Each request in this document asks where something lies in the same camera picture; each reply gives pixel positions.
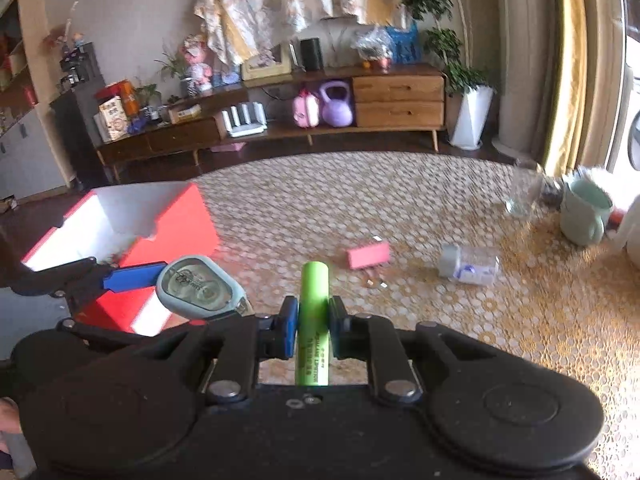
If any small potted plant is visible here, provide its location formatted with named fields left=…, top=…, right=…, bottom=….
left=155, top=49, right=191, bottom=98

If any snack box with label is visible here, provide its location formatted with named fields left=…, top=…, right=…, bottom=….
left=99, top=96, right=129, bottom=142

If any green cylindrical tube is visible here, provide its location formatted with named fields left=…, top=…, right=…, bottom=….
left=295, top=261, right=330, bottom=386

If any pale green mug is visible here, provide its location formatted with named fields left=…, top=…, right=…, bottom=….
left=560, top=177, right=614, bottom=247

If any purple kettlebell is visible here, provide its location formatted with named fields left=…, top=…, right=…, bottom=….
left=319, top=80, right=354, bottom=128

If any washing machine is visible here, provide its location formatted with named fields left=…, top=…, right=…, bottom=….
left=608, top=65, right=639, bottom=179

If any framed picture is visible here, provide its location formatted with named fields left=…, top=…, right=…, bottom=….
left=241, top=42, right=292, bottom=81

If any grey-green oval case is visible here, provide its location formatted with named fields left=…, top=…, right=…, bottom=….
left=155, top=256, right=254, bottom=320

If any white potted tree planter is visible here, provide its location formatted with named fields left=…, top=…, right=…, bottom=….
left=402, top=0, right=495, bottom=152

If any pink toy backpack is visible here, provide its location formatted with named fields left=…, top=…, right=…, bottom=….
left=292, top=89, right=320, bottom=129

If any red cardboard box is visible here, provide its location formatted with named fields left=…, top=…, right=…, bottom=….
left=22, top=182, right=220, bottom=336

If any pink doll figurine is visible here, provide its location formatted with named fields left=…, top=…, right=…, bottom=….
left=181, top=35, right=213, bottom=94

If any black cylindrical speaker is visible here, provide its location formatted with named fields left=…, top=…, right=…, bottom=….
left=299, top=37, right=324, bottom=72

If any clear drinking glass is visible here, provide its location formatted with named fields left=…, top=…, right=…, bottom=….
left=506, top=159, right=544, bottom=218

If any wooden tv cabinet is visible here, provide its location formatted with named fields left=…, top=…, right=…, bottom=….
left=96, top=64, right=446, bottom=179

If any white wifi router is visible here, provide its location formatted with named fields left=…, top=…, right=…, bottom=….
left=220, top=102, right=267, bottom=138

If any clear plastic bag of fruit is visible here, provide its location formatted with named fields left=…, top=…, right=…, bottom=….
left=352, top=25, right=394, bottom=70

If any pink eraser block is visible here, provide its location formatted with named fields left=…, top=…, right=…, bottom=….
left=347, top=242, right=390, bottom=270

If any yellow curtain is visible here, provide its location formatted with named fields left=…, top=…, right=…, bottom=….
left=544, top=0, right=588, bottom=177

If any person's left hand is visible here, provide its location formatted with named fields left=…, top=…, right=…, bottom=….
left=0, top=398, right=22, bottom=454

